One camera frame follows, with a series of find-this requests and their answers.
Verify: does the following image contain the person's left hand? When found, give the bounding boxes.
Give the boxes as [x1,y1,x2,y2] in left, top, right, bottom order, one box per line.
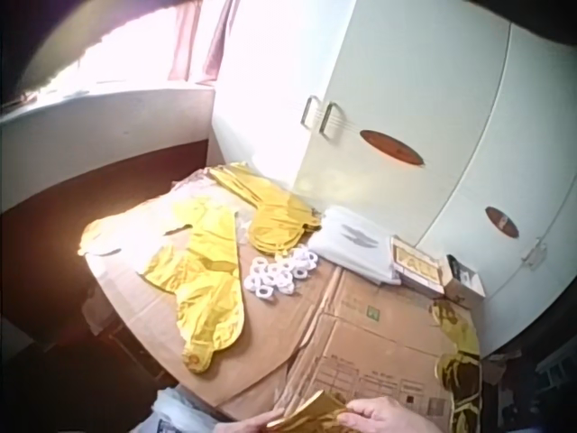
[241,407,290,433]

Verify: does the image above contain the person's right hand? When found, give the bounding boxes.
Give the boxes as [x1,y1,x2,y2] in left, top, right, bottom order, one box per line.
[336,396,442,433]

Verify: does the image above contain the flattened brown cardboard carton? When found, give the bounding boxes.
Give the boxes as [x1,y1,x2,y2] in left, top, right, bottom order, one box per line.
[273,265,480,433]
[84,179,344,421]

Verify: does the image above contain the large gold foil balloon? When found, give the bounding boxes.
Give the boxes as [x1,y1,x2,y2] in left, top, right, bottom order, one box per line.
[142,206,247,373]

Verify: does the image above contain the pile of white tape rolls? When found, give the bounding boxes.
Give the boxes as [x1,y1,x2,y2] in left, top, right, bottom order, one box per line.
[243,244,321,304]

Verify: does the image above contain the stack of white plastic bags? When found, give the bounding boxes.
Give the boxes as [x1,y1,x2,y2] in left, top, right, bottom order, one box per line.
[309,205,403,286]

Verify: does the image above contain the stack of gold foil balloons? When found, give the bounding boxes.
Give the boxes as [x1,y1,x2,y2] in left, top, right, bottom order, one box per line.
[210,162,322,256]

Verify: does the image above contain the white box with gold letters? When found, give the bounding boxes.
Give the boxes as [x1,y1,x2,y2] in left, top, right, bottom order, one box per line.
[389,234,446,295]

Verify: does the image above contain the small open white box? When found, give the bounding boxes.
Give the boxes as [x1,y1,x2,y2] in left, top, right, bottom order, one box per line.
[443,253,487,299]

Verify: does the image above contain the dark heap of clutter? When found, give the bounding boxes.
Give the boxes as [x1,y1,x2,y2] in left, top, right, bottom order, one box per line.
[482,346,577,433]

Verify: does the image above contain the white wardrobe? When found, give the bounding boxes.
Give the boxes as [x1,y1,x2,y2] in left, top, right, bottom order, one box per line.
[210,0,577,358]

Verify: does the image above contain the pink curtain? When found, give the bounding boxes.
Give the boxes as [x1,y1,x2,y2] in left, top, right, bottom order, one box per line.
[168,0,241,86]

